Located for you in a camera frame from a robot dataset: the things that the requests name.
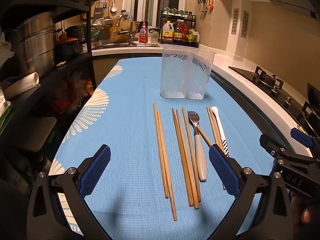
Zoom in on steel kitchen faucet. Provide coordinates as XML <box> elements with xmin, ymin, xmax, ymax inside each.
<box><xmin>117</xmin><ymin>14</ymin><xmax>138</xmax><ymax>47</ymax></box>

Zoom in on wooden cutting board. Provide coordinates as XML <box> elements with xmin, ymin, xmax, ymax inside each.
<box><xmin>110</xmin><ymin>16</ymin><xmax>133</xmax><ymax>43</ymax></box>

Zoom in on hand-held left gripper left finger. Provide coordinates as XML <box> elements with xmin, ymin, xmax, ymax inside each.
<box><xmin>27</xmin><ymin>144</ymin><xmax>112</xmax><ymax>240</ymax></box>

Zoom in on person's right hand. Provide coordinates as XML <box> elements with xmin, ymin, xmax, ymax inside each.
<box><xmin>290</xmin><ymin>194</ymin><xmax>320</xmax><ymax>240</ymax></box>

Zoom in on yellow oil bottle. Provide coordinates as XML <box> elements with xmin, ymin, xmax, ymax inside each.
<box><xmin>162</xmin><ymin>22</ymin><xmax>174</xmax><ymax>42</ymax></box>

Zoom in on red dish soap bottle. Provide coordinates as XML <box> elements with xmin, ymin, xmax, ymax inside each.
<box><xmin>139</xmin><ymin>21</ymin><xmax>148</xmax><ymax>44</ymax></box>

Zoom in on hanging kitchen tools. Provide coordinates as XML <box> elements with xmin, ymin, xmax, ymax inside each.
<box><xmin>197</xmin><ymin>0</ymin><xmax>215</xmax><ymax>12</ymax></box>

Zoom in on steel stockpot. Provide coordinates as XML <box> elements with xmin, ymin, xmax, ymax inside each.
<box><xmin>10</xmin><ymin>12</ymin><xmax>57</xmax><ymax>78</ymax></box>

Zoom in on clear plastic utensil holder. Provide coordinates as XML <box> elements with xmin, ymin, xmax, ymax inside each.
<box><xmin>160</xmin><ymin>44</ymin><xmax>216</xmax><ymax>100</ymax></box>

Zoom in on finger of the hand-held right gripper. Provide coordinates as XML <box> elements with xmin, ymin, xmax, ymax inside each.
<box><xmin>290</xmin><ymin>127</ymin><xmax>320</xmax><ymax>155</ymax></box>
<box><xmin>259</xmin><ymin>133</ymin><xmax>288</xmax><ymax>157</ymax></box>

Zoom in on black gas stove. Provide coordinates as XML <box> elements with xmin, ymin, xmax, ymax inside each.
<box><xmin>229</xmin><ymin>66</ymin><xmax>320</xmax><ymax>140</ymax></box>

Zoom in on blue patterned table mat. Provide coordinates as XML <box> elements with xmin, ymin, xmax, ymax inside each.
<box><xmin>49</xmin><ymin>57</ymin><xmax>275</xmax><ymax>240</ymax></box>

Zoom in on window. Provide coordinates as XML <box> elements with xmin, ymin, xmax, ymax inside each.
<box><xmin>126</xmin><ymin>0</ymin><xmax>180</xmax><ymax>28</ymax></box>

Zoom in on red plastic bag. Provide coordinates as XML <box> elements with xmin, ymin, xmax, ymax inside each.
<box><xmin>54</xmin><ymin>71</ymin><xmax>94</xmax><ymax>110</ymax></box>

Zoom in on grey wall vent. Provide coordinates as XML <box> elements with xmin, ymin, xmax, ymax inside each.
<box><xmin>231</xmin><ymin>8</ymin><xmax>240</xmax><ymax>34</ymax></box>
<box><xmin>241</xmin><ymin>9</ymin><xmax>250</xmax><ymax>39</ymax></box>

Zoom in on white paper roll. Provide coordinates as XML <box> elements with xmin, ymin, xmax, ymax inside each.
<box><xmin>5</xmin><ymin>72</ymin><xmax>40</xmax><ymax>98</ymax></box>

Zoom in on white spoon striped handle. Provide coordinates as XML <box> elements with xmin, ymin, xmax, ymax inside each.
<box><xmin>210</xmin><ymin>106</ymin><xmax>230</xmax><ymax>158</ymax></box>

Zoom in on green packet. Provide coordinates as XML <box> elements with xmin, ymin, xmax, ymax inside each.
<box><xmin>0</xmin><ymin>100</ymin><xmax>13</xmax><ymax>128</ymax></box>

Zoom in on steel fork white handle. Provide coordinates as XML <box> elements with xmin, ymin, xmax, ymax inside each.
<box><xmin>187</xmin><ymin>110</ymin><xmax>208</xmax><ymax>182</ymax></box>

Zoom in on white plastic bag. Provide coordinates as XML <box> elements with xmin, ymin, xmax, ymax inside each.
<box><xmin>0</xmin><ymin>32</ymin><xmax>14</xmax><ymax>65</ymax></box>

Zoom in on black shelf rack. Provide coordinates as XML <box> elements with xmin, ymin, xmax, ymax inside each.
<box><xmin>0</xmin><ymin>0</ymin><xmax>97</xmax><ymax>180</ymax></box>

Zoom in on steel sink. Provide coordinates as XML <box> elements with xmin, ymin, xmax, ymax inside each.
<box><xmin>92</xmin><ymin>42</ymin><xmax>162</xmax><ymax>50</ymax></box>

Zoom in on black spice rack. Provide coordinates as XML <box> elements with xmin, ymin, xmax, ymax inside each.
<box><xmin>160</xmin><ymin>11</ymin><xmax>200</xmax><ymax>48</ymax></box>

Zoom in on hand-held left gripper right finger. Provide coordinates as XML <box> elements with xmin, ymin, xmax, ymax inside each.
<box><xmin>209</xmin><ymin>144</ymin><xmax>294</xmax><ymax>240</ymax></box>

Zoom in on dark soy sauce bottle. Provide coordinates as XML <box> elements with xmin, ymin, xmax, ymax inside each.
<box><xmin>174</xmin><ymin>21</ymin><xmax>183</xmax><ymax>42</ymax></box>

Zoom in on dark pot orange lid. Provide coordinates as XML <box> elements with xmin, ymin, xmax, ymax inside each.
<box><xmin>55</xmin><ymin>37</ymin><xmax>80</xmax><ymax>55</ymax></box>

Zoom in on dark cooking pot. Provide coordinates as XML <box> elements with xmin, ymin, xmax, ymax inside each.
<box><xmin>66</xmin><ymin>25</ymin><xmax>87</xmax><ymax>42</ymax></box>

